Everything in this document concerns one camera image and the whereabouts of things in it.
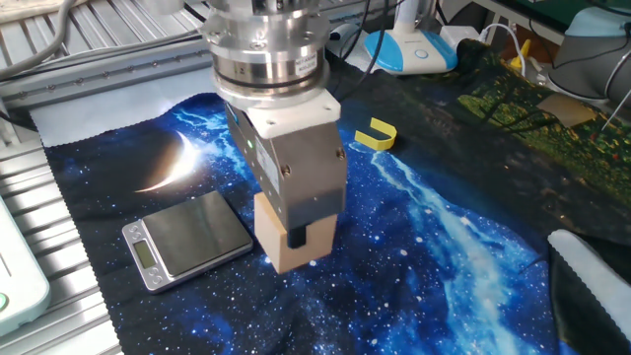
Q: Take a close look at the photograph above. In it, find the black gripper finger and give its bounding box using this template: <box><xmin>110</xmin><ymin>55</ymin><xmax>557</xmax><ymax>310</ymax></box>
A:
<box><xmin>286</xmin><ymin>224</ymin><xmax>309</xmax><ymax>249</ymax></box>

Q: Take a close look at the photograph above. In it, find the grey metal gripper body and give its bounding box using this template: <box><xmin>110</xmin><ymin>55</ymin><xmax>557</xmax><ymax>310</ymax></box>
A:
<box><xmin>225</xmin><ymin>101</ymin><xmax>349</xmax><ymax>232</ymax></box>

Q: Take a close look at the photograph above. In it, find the wooden cube block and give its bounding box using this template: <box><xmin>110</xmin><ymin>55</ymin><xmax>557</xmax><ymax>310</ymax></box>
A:
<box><xmin>253</xmin><ymin>191</ymin><xmax>339</xmax><ymax>275</ymax></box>

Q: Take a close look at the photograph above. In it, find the silver digital scale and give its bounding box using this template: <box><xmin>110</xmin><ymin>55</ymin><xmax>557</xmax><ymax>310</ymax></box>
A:
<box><xmin>121</xmin><ymin>189</ymin><xmax>255</xmax><ymax>295</ymax></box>

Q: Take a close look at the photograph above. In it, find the yellow U-shaped clip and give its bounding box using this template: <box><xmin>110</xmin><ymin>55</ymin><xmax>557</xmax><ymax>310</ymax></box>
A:
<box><xmin>353</xmin><ymin>116</ymin><xmax>398</xmax><ymax>152</ymax></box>

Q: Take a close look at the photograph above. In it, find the galaxy print cloth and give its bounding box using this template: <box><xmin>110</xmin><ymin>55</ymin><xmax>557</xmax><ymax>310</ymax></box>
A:
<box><xmin>29</xmin><ymin>22</ymin><xmax>631</xmax><ymax>355</ymax></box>

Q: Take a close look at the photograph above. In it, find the blue white lamp base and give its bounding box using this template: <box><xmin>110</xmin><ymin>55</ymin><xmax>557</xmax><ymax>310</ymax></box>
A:
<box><xmin>363</xmin><ymin>0</ymin><xmax>459</xmax><ymax>76</ymax></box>

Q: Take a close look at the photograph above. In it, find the white power adapter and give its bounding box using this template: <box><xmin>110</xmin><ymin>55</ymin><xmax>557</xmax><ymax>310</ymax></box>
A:
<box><xmin>440</xmin><ymin>25</ymin><xmax>480</xmax><ymax>50</ymax></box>

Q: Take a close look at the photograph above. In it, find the small yellow tool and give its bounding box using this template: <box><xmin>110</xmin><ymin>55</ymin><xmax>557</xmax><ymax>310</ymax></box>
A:
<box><xmin>509</xmin><ymin>37</ymin><xmax>532</xmax><ymax>70</ymax></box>

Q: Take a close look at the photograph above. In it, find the tan cardboard piece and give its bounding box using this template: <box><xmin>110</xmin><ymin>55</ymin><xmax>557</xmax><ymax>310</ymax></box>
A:
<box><xmin>535</xmin><ymin>92</ymin><xmax>598</xmax><ymax>129</ymax></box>

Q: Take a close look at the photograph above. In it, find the white teach pendant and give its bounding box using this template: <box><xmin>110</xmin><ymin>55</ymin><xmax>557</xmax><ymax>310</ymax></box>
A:
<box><xmin>0</xmin><ymin>194</ymin><xmax>53</xmax><ymax>339</ymax></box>

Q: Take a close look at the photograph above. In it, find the desk with green top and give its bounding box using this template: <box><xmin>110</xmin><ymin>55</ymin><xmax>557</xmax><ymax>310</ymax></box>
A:
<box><xmin>482</xmin><ymin>0</ymin><xmax>631</xmax><ymax>48</ymax></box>

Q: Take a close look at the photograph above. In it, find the thin white rod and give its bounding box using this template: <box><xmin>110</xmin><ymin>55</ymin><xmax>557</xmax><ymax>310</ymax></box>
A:
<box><xmin>600</xmin><ymin>88</ymin><xmax>631</xmax><ymax>132</ymax></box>

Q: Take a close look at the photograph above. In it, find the black cable bundle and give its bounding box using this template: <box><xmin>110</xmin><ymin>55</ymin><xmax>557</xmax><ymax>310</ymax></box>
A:
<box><xmin>329</xmin><ymin>0</ymin><xmax>391</xmax><ymax>103</ymax></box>

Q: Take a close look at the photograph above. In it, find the aluminium profile rail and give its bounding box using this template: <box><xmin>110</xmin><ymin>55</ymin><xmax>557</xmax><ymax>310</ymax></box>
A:
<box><xmin>0</xmin><ymin>36</ymin><xmax>218</xmax><ymax>112</ymax></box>

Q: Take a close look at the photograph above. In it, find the silver camera box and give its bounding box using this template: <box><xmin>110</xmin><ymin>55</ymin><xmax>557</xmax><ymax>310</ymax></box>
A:
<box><xmin>142</xmin><ymin>0</ymin><xmax>186</xmax><ymax>16</ymax></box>

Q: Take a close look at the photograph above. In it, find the thin white cable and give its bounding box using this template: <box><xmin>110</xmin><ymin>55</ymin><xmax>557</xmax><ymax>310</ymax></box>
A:
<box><xmin>478</xmin><ymin>22</ymin><xmax>526</xmax><ymax>78</ymax></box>

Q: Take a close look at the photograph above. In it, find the thick grey hose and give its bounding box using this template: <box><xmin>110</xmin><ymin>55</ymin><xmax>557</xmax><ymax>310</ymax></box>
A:
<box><xmin>0</xmin><ymin>0</ymin><xmax>81</xmax><ymax>83</ymax></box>

